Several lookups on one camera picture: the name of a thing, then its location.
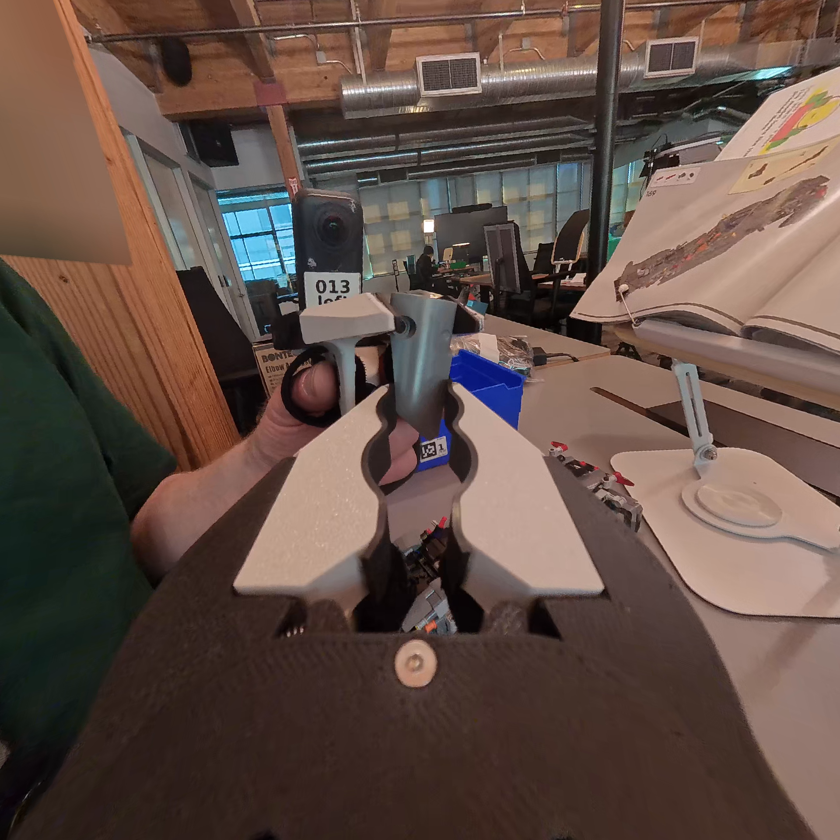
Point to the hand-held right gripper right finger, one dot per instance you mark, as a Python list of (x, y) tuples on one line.
[(525, 518)]

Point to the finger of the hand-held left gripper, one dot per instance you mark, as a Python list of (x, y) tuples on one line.
[(469, 318), (348, 321)]

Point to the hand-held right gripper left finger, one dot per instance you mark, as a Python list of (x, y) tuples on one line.
[(321, 518)]

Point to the grey curved lego panel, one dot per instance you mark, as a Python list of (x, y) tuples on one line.
[(423, 367)]

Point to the tagged blue plastic bin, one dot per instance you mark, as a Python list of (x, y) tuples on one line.
[(489, 394)]

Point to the partly built lego car model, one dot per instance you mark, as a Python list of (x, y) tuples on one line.
[(610, 499)]

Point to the person's left forearm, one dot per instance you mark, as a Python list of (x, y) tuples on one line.
[(197, 499)]

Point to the open lego instruction booklet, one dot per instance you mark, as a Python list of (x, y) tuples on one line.
[(722, 262)]

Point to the person's left hand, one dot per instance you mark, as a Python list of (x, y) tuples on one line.
[(289, 433)]

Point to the heap of clear plastic bags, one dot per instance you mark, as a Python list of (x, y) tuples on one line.
[(515, 354)]

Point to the grey office chair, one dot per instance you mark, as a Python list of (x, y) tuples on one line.
[(505, 262)]

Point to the dark computer monitor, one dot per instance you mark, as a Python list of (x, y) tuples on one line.
[(469, 233)]

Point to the printed cardboard box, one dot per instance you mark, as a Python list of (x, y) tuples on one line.
[(269, 371)]

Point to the black wood-backed office chair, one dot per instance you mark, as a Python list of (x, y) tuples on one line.
[(569, 246)]

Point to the wooden column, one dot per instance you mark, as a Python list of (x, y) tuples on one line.
[(164, 328)]

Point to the white air vent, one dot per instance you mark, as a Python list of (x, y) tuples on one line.
[(449, 74), (671, 57)]

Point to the black metal column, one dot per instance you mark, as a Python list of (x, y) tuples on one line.
[(605, 164)]

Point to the black ceiling fixture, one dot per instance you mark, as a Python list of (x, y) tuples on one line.
[(176, 62)]

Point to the white booklet stand base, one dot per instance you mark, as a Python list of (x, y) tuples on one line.
[(754, 564)]

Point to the person's green shirt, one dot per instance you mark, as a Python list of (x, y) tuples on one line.
[(59, 492)]

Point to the silver ventilation duct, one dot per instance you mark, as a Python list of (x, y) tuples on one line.
[(558, 75)]

